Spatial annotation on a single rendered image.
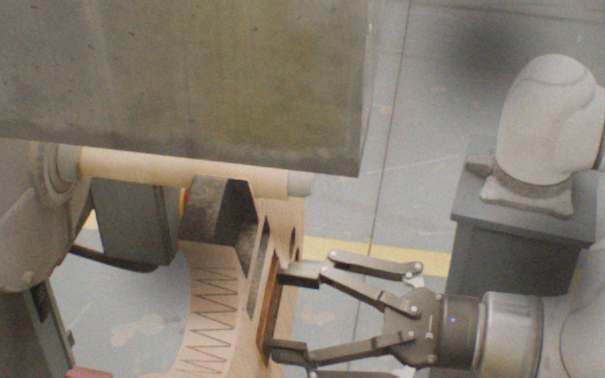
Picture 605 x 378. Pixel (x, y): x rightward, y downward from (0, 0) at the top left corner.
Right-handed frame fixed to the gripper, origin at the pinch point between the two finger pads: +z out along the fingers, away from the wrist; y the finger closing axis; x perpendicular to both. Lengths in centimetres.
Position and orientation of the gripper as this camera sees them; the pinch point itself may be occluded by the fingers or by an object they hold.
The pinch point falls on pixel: (273, 309)
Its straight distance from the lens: 78.7
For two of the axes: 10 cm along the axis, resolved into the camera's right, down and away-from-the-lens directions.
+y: 1.7, -8.7, 4.6
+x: -0.8, -4.8, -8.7
